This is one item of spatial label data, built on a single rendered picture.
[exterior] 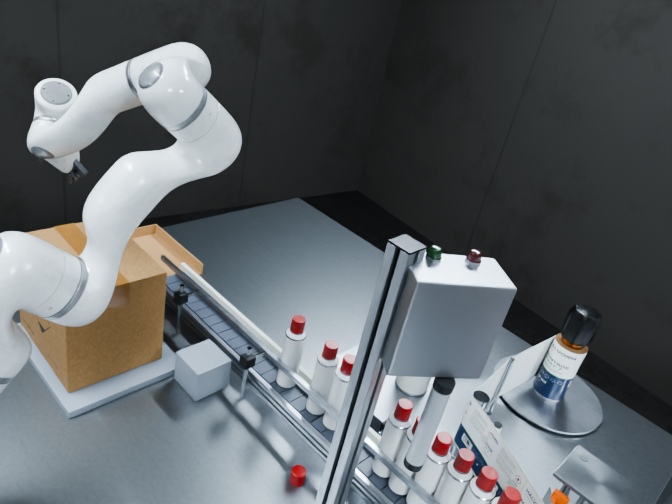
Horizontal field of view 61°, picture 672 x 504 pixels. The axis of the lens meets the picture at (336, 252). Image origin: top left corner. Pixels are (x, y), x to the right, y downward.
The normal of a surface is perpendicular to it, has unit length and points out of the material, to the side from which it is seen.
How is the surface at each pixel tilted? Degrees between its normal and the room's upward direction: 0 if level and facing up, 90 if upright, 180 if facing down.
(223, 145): 89
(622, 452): 0
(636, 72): 90
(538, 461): 0
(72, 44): 90
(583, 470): 0
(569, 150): 90
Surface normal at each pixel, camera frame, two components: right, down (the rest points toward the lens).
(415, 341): 0.17, 0.52
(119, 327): 0.68, 0.47
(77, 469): 0.19, -0.85
